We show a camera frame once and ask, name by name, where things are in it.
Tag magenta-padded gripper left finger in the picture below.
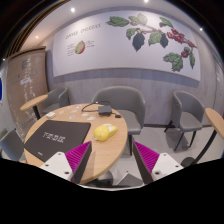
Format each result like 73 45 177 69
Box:
39 140 93 185

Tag flat black box device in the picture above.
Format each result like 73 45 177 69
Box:
97 105 113 116

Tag black cable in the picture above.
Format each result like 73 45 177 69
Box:
81 100 116 117

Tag ceiling spotlights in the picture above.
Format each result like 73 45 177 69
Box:
34 0 204 40

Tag wide grey armchair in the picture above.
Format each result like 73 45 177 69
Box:
91 85 147 156

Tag black mouse pad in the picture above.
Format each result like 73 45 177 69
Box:
23 119 92 164

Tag brown perforated wall panel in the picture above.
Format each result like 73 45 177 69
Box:
5 46 49 141

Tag white botanical wall mural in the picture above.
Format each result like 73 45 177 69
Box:
52 9 202 82

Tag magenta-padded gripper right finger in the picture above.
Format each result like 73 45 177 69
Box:
132 141 185 185

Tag grey chair with black legs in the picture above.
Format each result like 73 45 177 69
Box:
41 87 70 114
163 90 206 152
0 128 26 163

